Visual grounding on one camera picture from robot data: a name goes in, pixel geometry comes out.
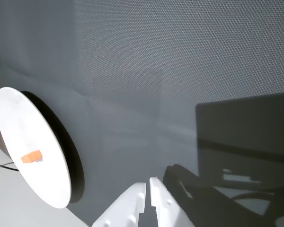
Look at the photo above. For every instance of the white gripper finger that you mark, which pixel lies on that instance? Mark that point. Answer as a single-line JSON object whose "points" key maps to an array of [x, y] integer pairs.
{"points": [[127, 208], [165, 208]]}

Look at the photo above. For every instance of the orange lego block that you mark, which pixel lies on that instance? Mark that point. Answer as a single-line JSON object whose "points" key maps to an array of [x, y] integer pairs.
{"points": [[30, 157]]}

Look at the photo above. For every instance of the white round plate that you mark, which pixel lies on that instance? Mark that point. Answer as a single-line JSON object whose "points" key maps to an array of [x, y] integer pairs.
{"points": [[30, 123]]}

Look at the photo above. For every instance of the dark grey table mat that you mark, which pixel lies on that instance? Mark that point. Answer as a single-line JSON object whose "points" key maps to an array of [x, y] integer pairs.
{"points": [[156, 94]]}

